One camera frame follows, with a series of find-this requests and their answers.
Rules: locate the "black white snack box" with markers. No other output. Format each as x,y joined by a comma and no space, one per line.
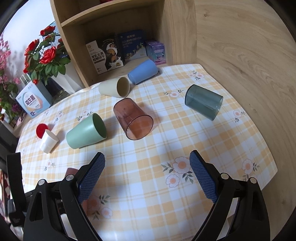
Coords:
105,54

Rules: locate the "translucent brown cup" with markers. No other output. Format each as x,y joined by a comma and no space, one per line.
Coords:
133,120

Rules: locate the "purple box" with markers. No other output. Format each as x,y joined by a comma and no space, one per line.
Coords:
156,52

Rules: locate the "blue cup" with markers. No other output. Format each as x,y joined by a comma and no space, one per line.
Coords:
142,72

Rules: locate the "pink plastic cup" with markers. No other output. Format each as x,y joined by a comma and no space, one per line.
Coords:
71,171

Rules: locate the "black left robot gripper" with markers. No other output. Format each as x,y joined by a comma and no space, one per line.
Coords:
17,206

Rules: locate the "small red cup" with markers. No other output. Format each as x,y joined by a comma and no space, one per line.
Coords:
40,129

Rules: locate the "red rose bouquet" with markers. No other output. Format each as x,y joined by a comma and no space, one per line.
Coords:
47,57

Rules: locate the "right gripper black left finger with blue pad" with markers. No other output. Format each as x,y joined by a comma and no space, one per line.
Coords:
50,200

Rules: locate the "mint green cup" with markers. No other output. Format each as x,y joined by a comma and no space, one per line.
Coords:
89,131

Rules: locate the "wooden shelf unit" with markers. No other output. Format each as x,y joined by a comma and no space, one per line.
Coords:
80,22

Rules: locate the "yellow plaid floral tablecloth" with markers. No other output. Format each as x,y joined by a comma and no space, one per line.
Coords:
147,190

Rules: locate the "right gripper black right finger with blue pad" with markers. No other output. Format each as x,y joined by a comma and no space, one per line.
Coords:
250,220

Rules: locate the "silver metal cup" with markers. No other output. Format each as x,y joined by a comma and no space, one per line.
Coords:
25,79

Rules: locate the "glass vase base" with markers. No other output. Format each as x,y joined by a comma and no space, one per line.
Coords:
57,92

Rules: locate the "small white cup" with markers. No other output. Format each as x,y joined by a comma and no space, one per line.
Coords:
48,141

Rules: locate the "white blue probiotic box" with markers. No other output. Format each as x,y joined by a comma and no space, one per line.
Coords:
34,99

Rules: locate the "beige cup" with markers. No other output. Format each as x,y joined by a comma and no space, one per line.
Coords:
116,87

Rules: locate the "translucent teal cup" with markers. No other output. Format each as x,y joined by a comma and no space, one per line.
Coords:
204,101

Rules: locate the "white flower pot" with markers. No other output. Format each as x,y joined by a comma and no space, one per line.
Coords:
71,81

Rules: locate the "dark blue box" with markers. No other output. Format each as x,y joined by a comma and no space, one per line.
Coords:
132,45

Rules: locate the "pink blossom plant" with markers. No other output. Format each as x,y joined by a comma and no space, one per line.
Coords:
9,88

